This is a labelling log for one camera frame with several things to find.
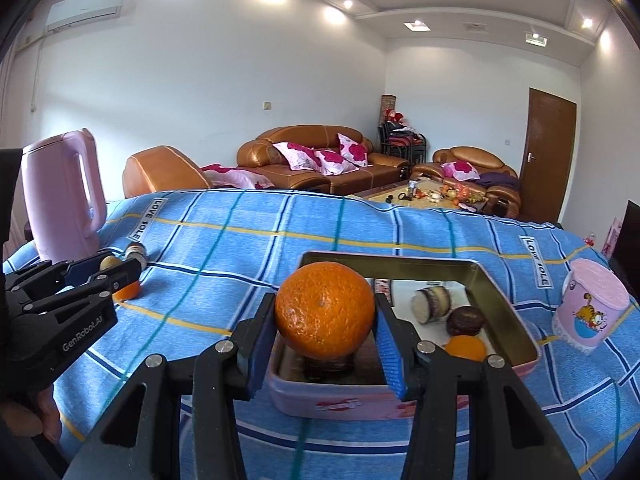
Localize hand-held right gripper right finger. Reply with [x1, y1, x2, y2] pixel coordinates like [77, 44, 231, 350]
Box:
[374, 292, 576, 480]

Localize pink cartoon cup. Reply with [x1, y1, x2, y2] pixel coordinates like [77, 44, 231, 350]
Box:
[551, 258, 631, 356]

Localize round dark purple fruit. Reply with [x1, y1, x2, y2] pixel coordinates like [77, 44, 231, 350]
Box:
[446, 306, 487, 338]

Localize wooden coffee table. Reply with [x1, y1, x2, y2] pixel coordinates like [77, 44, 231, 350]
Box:
[347, 176, 493, 213]

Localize large orange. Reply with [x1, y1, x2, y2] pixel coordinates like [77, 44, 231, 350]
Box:
[275, 261, 377, 361]

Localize large cut purple fruit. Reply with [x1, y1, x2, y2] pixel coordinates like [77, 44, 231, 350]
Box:
[411, 285, 452, 324]

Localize pink tin box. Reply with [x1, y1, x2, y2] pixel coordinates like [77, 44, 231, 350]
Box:
[266, 251, 541, 421]

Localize white air conditioner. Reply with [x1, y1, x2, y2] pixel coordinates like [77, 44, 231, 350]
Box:
[45, 0, 123, 32]

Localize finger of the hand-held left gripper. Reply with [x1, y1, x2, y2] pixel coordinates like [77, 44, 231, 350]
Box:
[12, 259, 144, 328]
[4, 256, 108, 307]

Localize brown leather chair back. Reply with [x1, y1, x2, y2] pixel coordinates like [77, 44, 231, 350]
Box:
[122, 145, 221, 198]

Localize purple cloth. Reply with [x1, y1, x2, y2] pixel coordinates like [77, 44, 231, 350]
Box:
[477, 171, 521, 192]

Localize orange leather armchair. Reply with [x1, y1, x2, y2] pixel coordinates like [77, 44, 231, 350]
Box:
[411, 146, 523, 218]

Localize brown wooden door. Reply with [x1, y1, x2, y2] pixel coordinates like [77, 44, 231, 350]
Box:
[520, 87, 577, 223]

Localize stacked black chairs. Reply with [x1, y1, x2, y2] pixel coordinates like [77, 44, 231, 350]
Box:
[377, 122, 427, 163]

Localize pink floral pillow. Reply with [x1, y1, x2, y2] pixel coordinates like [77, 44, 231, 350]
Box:
[272, 141, 321, 171]
[312, 149, 358, 176]
[441, 161, 481, 181]
[337, 133, 373, 167]

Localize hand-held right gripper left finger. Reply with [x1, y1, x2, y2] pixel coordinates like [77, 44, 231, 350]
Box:
[75, 292, 278, 480]

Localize orange leather sofa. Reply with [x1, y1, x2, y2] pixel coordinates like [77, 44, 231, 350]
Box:
[236, 125, 411, 196]

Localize printed paper sheet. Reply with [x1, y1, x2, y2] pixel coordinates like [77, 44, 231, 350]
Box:
[372, 277, 496, 361]

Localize fruit pile on plate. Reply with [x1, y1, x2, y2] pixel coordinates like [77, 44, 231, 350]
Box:
[440, 184, 483, 206]

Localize blue plaid cloth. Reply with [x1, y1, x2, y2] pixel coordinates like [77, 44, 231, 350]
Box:
[0, 189, 640, 480]

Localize person's left hand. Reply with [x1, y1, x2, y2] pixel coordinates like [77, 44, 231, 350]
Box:
[0, 384, 63, 444]

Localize pink electric kettle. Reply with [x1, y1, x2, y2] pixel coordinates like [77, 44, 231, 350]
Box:
[21, 128, 107, 263]

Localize black television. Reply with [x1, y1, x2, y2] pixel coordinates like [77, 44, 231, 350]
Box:
[612, 200, 640, 273]

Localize small orange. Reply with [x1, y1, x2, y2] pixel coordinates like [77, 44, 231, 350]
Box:
[114, 280, 142, 302]
[444, 335, 487, 362]

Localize pink gift bag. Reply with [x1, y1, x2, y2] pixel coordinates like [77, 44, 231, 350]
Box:
[602, 217, 623, 258]

